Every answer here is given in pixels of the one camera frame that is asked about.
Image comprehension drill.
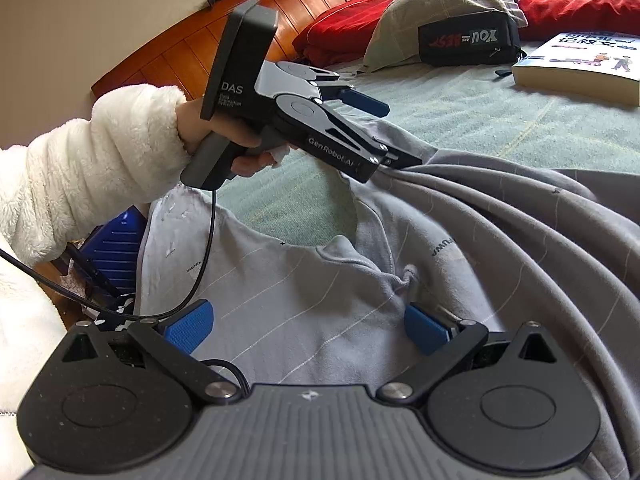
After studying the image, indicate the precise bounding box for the blue ribbed case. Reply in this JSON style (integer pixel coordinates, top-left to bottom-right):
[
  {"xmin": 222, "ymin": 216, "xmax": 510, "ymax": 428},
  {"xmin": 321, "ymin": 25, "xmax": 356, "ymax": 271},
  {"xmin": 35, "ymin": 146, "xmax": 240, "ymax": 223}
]
[{"xmin": 81, "ymin": 206, "xmax": 149, "ymax": 303}]

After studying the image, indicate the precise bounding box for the person's left hand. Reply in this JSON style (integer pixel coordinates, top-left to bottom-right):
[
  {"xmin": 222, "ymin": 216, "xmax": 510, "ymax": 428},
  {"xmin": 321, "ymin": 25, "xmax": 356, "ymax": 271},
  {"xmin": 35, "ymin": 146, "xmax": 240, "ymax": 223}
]
[{"xmin": 177, "ymin": 97, "xmax": 290, "ymax": 181}]

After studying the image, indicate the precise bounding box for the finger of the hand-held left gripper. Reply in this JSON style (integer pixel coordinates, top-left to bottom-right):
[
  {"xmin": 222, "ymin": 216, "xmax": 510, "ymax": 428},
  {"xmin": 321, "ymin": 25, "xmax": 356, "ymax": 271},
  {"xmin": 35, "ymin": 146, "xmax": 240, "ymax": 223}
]
[
  {"xmin": 320, "ymin": 102, "xmax": 424, "ymax": 168},
  {"xmin": 277, "ymin": 60, "xmax": 391, "ymax": 117}
]

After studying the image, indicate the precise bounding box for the wooden headboard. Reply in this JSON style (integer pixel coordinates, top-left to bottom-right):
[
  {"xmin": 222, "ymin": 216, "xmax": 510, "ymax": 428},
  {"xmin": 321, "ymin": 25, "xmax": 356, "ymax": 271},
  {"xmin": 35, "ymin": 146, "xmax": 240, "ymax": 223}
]
[{"xmin": 90, "ymin": 0, "xmax": 362, "ymax": 102}]

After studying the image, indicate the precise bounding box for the dark blue patterned cloth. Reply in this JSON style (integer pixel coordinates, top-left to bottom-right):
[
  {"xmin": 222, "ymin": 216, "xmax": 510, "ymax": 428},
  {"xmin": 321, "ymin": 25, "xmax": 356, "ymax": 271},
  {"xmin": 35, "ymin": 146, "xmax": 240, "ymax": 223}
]
[{"xmin": 92, "ymin": 292, "xmax": 138, "ymax": 333}]

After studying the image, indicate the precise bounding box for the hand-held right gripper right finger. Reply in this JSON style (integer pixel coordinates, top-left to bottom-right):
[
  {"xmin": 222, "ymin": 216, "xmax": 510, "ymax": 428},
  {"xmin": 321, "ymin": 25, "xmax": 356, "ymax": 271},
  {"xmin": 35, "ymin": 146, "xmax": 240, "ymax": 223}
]
[{"xmin": 376, "ymin": 301, "xmax": 557, "ymax": 405}]

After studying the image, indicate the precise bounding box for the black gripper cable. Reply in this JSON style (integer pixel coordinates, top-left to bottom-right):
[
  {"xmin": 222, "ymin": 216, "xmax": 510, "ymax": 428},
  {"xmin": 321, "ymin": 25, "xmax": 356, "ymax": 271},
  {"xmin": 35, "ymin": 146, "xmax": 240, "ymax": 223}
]
[
  {"xmin": 197, "ymin": 358, "xmax": 251, "ymax": 393},
  {"xmin": 0, "ymin": 187, "xmax": 218, "ymax": 320}
]

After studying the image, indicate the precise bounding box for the grey pillow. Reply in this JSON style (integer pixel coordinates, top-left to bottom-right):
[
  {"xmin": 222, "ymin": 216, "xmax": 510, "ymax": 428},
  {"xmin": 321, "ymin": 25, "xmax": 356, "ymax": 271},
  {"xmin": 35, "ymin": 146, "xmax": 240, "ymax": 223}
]
[{"xmin": 362, "ymin": 0, "xmax": 528, "ymax": 73}]

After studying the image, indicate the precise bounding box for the blue cover book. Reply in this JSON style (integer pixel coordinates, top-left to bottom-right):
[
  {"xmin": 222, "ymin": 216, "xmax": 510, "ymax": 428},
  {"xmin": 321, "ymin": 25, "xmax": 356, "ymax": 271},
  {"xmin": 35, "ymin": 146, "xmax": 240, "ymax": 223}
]
[{"xmin": 511, "ymin": 32, "xmax": 640, "ymax": 108}]

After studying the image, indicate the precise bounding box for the black printed pouch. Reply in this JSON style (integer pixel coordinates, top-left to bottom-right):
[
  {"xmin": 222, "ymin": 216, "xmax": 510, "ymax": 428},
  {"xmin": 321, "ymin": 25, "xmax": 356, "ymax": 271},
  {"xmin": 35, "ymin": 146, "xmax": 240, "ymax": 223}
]
[{"xmin": 418, "ymin": 14, "xmax": 528, "ymax": 81}]

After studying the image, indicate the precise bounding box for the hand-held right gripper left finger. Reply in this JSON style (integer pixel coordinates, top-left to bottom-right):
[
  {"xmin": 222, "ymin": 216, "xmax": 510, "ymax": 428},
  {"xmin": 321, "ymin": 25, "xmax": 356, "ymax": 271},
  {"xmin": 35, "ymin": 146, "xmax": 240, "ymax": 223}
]
[{"xmin": 59, "ymin": 299, "xmax": 243, "ymax": 403}]

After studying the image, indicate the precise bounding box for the person's white fleece robe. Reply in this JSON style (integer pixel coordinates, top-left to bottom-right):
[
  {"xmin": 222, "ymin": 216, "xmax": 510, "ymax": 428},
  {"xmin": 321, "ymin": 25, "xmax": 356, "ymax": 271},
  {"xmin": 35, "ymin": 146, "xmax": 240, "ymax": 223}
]
[{"xmin": 0, "ymin": 255, "xmax": 68, "ymax": 480}]

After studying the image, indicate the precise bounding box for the red pillow far side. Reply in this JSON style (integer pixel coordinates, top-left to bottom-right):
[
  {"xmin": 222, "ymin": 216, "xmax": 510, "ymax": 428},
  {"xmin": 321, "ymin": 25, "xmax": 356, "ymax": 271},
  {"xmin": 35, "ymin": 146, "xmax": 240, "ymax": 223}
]
[{"xmin": 514, "ymin": 0, "xmax": 640, "ymax": 42}]

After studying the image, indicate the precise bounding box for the red pillow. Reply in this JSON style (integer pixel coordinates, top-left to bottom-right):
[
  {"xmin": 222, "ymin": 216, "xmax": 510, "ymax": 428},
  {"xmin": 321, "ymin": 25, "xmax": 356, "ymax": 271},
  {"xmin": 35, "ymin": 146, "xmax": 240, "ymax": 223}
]
[
  {"xmin": 291, "ymin": 0, "xmax": 401, "ymax": 67},
  {"xmin": 514, "ymin": 0, "xmax": 640, "ymax": 42}
]

